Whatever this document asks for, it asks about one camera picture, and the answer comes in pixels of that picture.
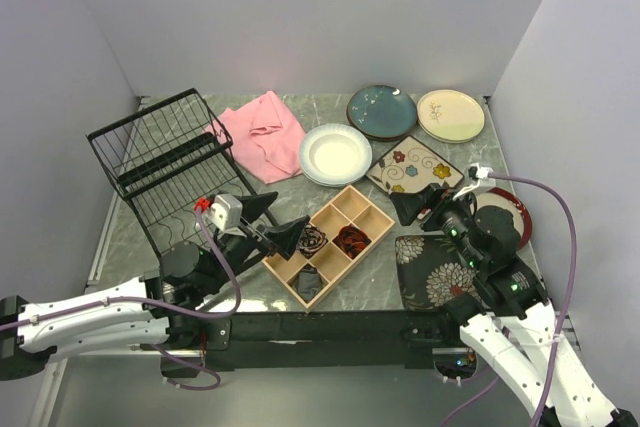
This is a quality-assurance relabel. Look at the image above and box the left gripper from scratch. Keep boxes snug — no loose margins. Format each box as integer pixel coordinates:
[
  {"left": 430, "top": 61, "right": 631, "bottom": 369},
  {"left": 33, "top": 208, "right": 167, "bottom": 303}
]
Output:
[{"left": 202, "top": 192, "right": 310, "bottom": 295}]

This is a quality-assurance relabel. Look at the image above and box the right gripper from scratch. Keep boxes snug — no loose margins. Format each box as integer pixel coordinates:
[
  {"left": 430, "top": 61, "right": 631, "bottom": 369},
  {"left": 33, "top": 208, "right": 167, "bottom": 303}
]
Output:
[{"left": 388, "top": 180, "right": 484, "bottom": 268}]

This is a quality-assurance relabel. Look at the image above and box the square patterned glass plate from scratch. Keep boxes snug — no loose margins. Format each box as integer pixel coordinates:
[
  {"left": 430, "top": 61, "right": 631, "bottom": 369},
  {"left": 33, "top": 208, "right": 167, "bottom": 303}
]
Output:
[{"left": 366, "top": 136, "right": 464, "bottom": 194}]

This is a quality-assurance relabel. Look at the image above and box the pink and cream plate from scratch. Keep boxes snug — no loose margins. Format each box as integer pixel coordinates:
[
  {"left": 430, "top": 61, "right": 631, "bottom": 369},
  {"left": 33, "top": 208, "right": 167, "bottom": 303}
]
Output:
[{"left": 429, "top": 134, "right": 478, "bottom": 144}]

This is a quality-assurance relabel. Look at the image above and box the black square floral plate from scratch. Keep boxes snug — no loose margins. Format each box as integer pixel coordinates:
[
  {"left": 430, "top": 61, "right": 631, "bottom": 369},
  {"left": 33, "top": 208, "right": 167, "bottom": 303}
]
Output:
[{"left": 395, "top": 235, "right": 480, "bottom": 312}]

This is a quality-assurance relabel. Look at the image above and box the black ribbed plate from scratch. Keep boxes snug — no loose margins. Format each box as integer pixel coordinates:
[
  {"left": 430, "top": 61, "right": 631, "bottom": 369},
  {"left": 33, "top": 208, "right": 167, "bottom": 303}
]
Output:
[{"left": 477, "top": 187, "right": 533, "bottom": 251}]

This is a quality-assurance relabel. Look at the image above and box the pale green plate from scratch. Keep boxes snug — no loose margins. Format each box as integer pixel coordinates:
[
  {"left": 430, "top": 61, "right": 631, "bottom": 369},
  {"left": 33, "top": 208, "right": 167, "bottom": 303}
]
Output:
[{"left": 416, "top": 89, "right": 485, "bottom": 139}]

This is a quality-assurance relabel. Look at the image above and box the white round plate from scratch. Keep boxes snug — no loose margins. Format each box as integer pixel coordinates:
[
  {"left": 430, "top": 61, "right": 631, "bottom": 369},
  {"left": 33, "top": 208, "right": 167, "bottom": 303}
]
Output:
[{"left": 298, "top": 123, "right": 373, "bottom": 178}]

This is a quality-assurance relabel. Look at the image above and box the brown rimmed dark plate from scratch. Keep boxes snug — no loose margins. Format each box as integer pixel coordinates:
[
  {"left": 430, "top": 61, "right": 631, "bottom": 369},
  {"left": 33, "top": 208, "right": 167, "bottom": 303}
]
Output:
[{"left": 346, "top": 85, "right": 417, "bottom": 137}]

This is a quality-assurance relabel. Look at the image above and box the teal glazed plate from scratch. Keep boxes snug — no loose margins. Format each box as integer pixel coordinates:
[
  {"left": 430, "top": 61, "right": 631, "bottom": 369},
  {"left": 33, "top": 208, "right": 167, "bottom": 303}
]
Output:
[{"left": 364, "top": 133, "right": 408, "bottom": 142}]

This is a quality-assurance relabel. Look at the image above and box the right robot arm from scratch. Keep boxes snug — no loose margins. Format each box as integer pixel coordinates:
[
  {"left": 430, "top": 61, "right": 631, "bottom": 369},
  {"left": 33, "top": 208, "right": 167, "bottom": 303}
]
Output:
[{"left": 390, "top": 184, "right": 638, "bottom": 426}]

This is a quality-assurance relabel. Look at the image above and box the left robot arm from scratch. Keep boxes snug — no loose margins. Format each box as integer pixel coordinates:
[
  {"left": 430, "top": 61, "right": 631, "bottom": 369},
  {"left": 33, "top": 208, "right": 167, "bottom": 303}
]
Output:
[{"left": 1, "top": 192, "right": 310, "bottom": 381}]

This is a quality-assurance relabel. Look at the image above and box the floral rolled tie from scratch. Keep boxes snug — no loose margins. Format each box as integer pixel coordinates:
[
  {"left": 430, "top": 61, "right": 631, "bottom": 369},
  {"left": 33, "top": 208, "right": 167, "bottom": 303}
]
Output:
[{"left": 297, "top": 224, "right": 328, "bottom": 259}]

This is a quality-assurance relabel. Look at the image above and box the wooden compartment tray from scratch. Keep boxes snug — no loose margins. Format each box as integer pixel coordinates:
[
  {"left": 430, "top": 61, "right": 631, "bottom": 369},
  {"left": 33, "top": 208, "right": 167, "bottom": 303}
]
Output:
[{"left": 263, "top": 186, "right": 395, "bottom": 313}]

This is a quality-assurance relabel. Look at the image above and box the grey rolled cloth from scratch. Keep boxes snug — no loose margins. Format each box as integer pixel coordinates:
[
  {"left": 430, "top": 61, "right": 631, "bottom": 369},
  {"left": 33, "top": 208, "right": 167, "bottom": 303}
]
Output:
[{"left": 294, "top": 267, "right": 323, "bottom": 302}]

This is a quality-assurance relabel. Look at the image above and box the orange and black rolled tie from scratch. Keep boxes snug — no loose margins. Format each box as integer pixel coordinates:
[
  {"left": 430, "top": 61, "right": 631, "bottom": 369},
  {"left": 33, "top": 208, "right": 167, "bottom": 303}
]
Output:
[{"left": 333, "top": 225, "right": 371, "bottom": 259}]

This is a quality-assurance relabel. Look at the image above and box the pink folded cloth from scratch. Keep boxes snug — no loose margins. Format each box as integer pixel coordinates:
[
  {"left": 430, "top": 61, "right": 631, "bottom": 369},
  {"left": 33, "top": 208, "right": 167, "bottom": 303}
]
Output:
[{"left": 218, "top": 91, "right": 306, "bottom": 185}]

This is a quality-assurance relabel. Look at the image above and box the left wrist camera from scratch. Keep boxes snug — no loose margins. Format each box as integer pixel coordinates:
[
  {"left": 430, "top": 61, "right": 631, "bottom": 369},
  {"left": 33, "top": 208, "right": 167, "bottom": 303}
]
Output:
[{"left": 194, "top": 194, "right": 243, "bottom": 232}]

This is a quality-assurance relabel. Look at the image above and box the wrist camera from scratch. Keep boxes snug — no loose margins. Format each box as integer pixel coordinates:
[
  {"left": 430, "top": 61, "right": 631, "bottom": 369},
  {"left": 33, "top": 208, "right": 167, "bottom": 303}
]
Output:
[
  {"left": 453, "top": 163, "right": 496, "bottom": 200},
  {"left": 194, "top": 194, "right": 243, "bottom": 232}
]

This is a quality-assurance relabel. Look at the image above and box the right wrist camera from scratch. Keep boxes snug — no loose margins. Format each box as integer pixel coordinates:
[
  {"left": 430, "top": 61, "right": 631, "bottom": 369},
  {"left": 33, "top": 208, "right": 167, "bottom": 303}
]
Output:
[{"left": 453, "top": 163, "right": 496, "bottom": 200}]

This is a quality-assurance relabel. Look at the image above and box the black wire dish rack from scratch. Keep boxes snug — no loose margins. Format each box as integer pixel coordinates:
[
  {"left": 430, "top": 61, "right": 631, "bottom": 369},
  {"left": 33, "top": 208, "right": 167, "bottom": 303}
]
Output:
[{"left": 87, "top": 88, "right": 256, "bottom": 256}]

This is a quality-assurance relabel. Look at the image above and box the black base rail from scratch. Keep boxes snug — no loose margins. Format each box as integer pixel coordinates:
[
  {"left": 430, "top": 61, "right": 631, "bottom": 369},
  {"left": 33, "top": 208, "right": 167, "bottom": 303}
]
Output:
[{"left": 161, "top": 310, "right": 486, "bottom": 383}]

